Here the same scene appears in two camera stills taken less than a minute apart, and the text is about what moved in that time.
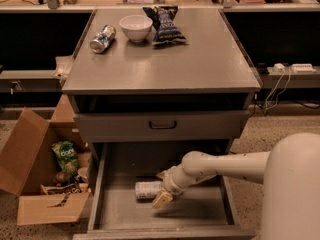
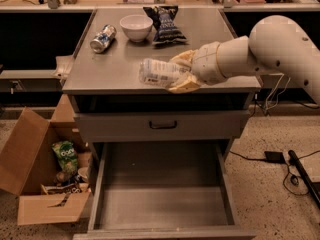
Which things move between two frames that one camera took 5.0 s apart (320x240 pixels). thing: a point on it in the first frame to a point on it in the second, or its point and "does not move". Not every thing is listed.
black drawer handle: (169, 127) does not move
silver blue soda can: (100, 43) does not move
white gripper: (171, 183) to (204, 64)
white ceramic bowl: (136, 26) does not move
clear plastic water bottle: (147, 190) to (160, 73)
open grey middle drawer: (205, 211) does not move
